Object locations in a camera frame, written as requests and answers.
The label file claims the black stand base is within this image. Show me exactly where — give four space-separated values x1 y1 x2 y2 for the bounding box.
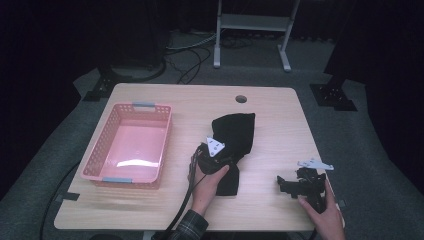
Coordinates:
309 73 359 112
82 64 135 102

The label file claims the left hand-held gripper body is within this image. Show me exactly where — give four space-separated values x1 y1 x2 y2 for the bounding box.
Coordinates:
196 136 233 176

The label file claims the black cable along table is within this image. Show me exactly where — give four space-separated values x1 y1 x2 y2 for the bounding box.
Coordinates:
39 161 82 240

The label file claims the thick black floor cable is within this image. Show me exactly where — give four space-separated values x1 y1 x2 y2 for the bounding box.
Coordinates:
113 58 168 84

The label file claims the black cloth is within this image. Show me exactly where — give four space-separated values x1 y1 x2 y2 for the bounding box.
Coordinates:
211 112 257 197

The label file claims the thin black floor cable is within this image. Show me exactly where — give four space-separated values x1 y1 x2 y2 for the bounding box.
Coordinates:
165 45 213 85

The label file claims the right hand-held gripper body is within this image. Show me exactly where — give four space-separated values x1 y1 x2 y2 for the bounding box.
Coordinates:
286 158 335 215

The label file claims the black tape strip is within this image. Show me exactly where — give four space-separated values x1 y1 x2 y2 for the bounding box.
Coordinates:
54 191 81 203

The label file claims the person's left hand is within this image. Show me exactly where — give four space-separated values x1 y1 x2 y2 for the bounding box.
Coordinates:
188 159 231 216

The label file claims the white floor cable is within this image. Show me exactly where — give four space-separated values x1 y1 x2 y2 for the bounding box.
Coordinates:
166 32 218 52

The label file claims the person's right hand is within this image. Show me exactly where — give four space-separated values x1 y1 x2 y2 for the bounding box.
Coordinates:
297 181 346 240

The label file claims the white metal stand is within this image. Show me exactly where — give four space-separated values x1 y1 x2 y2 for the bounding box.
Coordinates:
212 0 301 73

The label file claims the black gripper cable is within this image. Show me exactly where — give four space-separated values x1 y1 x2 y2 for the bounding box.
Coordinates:
159 149 208 240

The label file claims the pink plastic basket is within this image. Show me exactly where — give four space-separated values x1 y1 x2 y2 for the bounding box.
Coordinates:
79 102 173 190

